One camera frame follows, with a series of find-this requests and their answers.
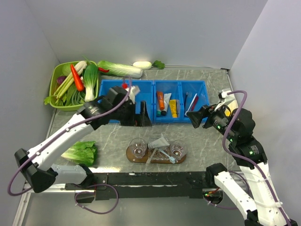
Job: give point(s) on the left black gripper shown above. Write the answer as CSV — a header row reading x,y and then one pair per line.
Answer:
x,y
145,120

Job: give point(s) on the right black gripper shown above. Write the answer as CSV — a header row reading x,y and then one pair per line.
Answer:
x,y
208,110

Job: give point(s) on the clear plastic cup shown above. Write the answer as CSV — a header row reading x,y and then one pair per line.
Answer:
x,y
178,149
138,147

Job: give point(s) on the white toothpaste tube blue cap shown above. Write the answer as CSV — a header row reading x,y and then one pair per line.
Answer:
x,y
151,145

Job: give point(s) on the white red toothpaste tube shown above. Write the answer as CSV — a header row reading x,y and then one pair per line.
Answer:
x,y
161,142

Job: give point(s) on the clear square organizer tray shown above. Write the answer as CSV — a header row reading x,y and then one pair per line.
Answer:
x,y
158,155

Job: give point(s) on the grey toothbrush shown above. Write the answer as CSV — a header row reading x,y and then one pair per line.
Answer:
x,y
150,157

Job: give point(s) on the white blue toothbrush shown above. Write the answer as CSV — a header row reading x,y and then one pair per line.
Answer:
x,y
171,159

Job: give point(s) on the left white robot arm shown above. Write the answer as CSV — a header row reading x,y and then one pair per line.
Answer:
x,y
37,164

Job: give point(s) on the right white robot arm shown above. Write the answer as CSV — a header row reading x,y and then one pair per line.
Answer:
x,y
262,207

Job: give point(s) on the red toothbrush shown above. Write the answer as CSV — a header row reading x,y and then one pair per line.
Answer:
x,y
195,100

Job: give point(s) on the orange toothpaste tube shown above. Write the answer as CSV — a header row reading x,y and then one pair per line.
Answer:
x,y
160,98

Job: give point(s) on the yellow cap small tube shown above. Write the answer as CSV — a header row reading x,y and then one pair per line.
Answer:
x,y
173,108

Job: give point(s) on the left blue storage bin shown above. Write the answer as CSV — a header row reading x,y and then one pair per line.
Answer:
x,y
145,94

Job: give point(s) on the blue storage bin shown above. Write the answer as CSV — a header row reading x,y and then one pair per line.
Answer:
x,y
145,94
184,92

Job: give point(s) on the silver white printed tube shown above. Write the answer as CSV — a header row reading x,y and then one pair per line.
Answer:
x,y
166,99

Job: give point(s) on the right blue storage bin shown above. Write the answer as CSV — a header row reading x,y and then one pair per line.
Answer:
x,y
184,92

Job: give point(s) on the yellow baby cabbage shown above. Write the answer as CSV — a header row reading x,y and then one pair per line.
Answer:
x,y
231,106

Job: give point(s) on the white radish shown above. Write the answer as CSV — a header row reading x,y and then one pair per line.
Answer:
x,y
146,65

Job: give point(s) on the napa cabbage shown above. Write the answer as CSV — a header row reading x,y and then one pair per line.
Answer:
x,y
120,70

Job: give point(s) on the red chili pepper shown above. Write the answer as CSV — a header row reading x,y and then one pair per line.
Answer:
x,y
103,70

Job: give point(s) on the green lettuce head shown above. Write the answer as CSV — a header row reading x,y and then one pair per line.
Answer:
x,y
84,152

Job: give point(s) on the bok choy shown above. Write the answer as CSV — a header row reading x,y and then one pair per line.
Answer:
x,y
90,78

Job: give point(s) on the orange carrot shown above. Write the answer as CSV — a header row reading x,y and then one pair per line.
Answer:
x,y
77,80

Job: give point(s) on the green bean bunch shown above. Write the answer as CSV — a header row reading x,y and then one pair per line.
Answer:
x,y
71,97

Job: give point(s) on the green plastic basket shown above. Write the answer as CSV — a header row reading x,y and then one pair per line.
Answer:
x,y
51,99

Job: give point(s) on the white green leek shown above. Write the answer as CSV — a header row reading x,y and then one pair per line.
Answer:
x,y
69,80

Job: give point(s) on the purple onion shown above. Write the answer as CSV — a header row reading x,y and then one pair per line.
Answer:
x,y
60,79

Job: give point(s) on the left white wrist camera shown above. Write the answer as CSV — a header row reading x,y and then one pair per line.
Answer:
x,y
133,91

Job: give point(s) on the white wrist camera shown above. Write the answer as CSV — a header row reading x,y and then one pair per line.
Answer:
x,y
225,98
133,91

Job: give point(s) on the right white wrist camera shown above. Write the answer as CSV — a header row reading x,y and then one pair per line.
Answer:
x,y
225,98

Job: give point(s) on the black base frame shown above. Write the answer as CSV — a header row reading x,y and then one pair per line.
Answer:
x,y
147,185

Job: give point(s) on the aluminium rail frame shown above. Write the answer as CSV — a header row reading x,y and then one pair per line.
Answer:
x,y
24,202

